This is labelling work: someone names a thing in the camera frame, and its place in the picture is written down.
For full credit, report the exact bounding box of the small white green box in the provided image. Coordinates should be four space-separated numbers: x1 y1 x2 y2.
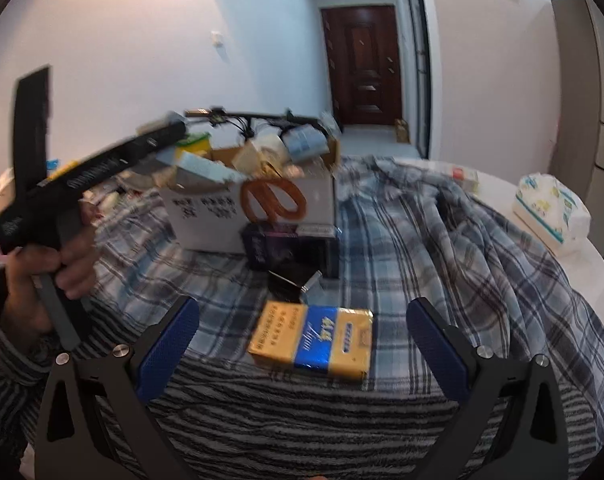
177 152 243 186

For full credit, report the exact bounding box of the black framed glass door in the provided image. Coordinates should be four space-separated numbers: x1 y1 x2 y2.
397 0 433 153

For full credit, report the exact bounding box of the printed tissue pack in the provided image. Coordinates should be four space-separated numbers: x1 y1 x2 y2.
513 172 592 256

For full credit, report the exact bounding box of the small black box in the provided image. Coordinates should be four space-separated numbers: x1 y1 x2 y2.
268 267 325 306

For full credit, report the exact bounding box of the grey refrigerator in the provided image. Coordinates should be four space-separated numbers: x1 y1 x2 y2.
551 0 604 261

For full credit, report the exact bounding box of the blue plaid shirt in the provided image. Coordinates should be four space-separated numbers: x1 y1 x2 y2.
82 155 598 411

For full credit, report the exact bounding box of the brown door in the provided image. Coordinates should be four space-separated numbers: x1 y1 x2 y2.
321 5 403 126

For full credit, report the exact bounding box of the gold blue cigarette carton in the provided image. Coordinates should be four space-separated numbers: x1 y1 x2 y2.
247 301 373 383

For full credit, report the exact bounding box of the cream cosmetic box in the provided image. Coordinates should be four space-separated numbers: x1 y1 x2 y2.
232 136 287 173

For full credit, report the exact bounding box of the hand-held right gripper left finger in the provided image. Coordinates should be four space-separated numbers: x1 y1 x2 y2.
34 296 200 480

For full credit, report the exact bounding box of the dark purple cigarette carton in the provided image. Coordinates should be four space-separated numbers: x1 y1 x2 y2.
242 222 340 281

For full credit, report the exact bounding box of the black bicycle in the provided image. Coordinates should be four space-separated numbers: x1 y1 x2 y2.
184 107 333 136

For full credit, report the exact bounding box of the grey striped fleece garment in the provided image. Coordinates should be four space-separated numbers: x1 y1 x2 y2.
56 345 604 480

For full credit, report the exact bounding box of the yellow tub green lid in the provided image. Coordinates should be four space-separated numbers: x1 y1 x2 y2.
176 132 213 158

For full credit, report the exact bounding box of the red white cigarette pack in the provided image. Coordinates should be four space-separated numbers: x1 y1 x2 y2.
452 166 480 193

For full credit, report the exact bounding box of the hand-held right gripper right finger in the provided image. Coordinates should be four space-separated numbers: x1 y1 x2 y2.
406 297 570 480

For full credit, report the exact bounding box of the person's left forearm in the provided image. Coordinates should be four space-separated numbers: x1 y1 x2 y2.
0 260 82 461

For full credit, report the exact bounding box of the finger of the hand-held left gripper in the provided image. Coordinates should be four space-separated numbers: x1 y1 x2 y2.
132 120 189 153

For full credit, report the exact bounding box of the person's left hand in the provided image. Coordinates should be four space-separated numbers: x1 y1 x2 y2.
6 205 96 331

